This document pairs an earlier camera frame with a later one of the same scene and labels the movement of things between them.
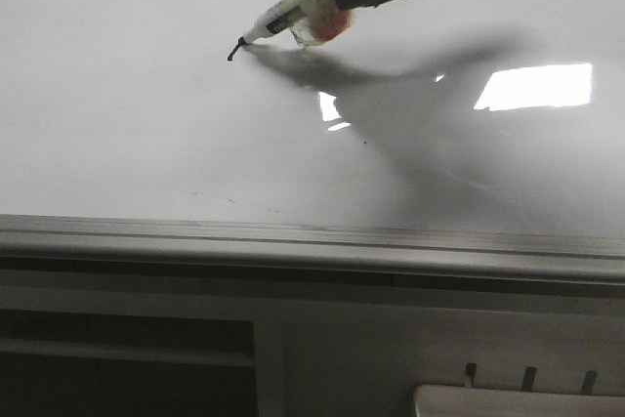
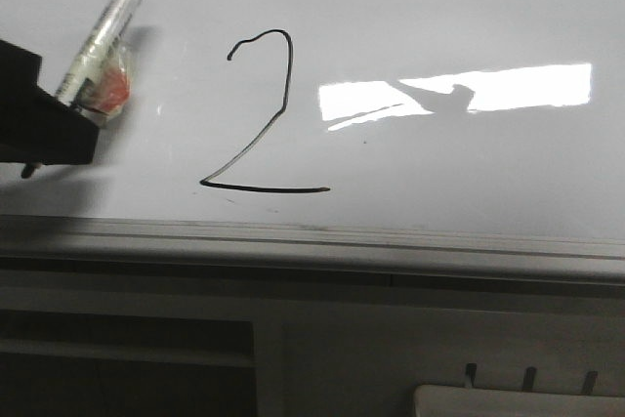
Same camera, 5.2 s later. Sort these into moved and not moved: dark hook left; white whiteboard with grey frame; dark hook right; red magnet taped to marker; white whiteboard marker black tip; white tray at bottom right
Moved: red magnet taped to marker; white whiteboard marker black tip
Not moved: white whiteboard with grey frame; dark hook right; white tray at bottom right; dark hook left
